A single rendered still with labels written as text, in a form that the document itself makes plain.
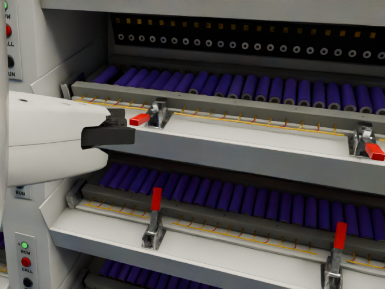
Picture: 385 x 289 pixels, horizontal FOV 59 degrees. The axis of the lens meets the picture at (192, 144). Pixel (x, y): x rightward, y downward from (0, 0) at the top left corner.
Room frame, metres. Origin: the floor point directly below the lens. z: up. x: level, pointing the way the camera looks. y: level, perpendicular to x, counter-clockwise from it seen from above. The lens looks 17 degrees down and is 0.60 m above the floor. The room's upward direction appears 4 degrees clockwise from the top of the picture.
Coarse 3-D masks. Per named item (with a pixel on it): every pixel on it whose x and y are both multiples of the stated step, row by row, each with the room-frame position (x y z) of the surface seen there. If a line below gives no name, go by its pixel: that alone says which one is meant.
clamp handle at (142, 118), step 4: (152, 104) 0.45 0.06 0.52; (156, 104) 0.45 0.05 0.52; (156, 108) 0.46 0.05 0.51; (148, 112) 0.44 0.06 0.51; (152, 112) 0.44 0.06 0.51; (156, 112) 0.45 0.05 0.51; (136, 116) 0.41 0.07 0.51; (140, 116) 0.41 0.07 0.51; (144, 116) 0.41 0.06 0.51; (148, 116) 0.42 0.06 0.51; (132, 120) 0.39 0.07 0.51; (136, 120) 0.39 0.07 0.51; (140, 120) 0.40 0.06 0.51; (144, 120) 0.41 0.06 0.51; (132, 124) 0.39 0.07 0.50; (136, 124) 0.39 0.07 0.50; (140, 124) 0.40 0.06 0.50
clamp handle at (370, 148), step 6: (366, 132) 0.38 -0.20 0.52; (360, 138) 0.39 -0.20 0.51; (366, 138) 0.38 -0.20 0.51; (366, 144) 0.35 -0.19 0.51; (372, 144) 0.35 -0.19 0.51; (366, 150) 0.35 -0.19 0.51; (372, 150) 0.33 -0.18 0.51; (378, 150) 0.33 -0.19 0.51; (372, 156) 0.32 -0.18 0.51; (378, 156) 0.32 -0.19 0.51; (384, 156) 0.32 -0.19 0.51
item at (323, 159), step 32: (64, 64) 0.55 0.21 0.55; (96, 64) 0.64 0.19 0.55; (256, 64) 0.58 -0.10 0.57; (288, 64) 0.56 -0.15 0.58; (320, 64) 0.55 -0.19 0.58; (352, 64) 0.54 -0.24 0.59; (64, 96) 0.53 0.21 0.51; (192, 128) 0.45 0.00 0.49; (224, 128) 0.45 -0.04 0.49; (256, 128) 0.45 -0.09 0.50; (192, 160) 0.44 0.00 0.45; (224, 160) 0.43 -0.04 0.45; (256, 160) 0.42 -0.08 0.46; (288, 160) 0.40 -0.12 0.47; (320, 160) 0.39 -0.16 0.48; (352, 160) 0.38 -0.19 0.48; (384, 160) 0.38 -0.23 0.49; (384, 192) 0.38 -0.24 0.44
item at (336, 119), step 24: (96, 96) 0.52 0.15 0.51; (120, 96) 0.51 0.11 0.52; (144, 96) 0.50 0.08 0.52; (168, 96) 0.49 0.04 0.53; (192, 96) 0.49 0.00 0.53; (216, 96) 0.48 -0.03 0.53; (288, 120) 0.45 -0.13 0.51; (312, 120) 0.44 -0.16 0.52; (336, 120) 0.43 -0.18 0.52; (360, 120) 0.42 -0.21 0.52; (384, 120) 0.42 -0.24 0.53
